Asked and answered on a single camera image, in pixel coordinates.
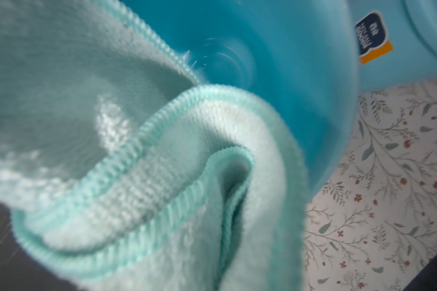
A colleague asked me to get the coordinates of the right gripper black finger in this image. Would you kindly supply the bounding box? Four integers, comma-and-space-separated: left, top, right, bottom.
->
0, 205, 78, 291

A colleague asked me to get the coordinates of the mint green microfiber cloth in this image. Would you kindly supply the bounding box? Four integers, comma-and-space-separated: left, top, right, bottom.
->
0, 1, 308, 291

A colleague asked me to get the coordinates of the teal plastic bucket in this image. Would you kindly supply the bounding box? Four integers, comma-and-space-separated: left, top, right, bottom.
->
349, 1, 437, 93
126, 1, 358, 197

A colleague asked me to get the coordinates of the floral patterned table mat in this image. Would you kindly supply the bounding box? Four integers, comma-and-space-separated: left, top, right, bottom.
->
303, 79, 437, 291

